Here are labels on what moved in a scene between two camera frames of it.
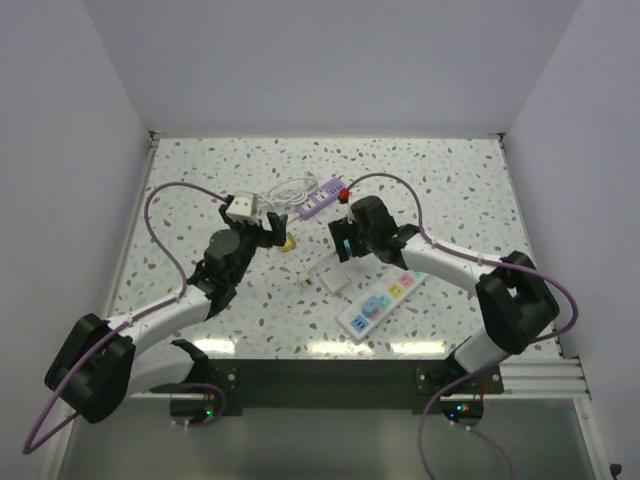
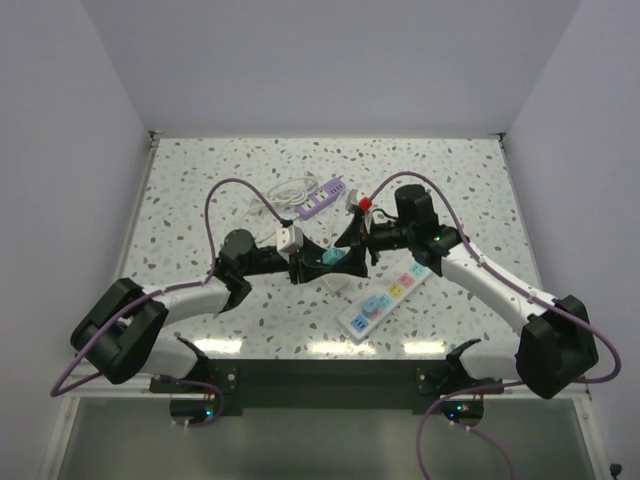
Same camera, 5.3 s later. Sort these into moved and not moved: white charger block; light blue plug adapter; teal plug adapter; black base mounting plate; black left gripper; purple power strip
Moved: teal plug adapter; black left gripper
Not moved: light blue plug adapter; purple power strip; black base mounting plate; white charger block
